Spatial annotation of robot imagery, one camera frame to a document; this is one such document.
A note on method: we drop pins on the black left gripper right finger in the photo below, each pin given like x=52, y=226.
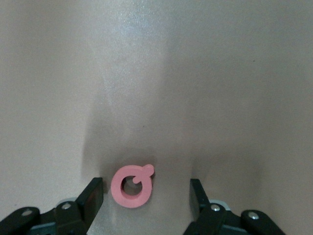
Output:
x=199, y=200

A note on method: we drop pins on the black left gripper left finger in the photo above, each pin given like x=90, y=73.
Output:
x=91, y=198

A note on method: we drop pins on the pinkish red letter Q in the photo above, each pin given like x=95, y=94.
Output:
x=117, y=191

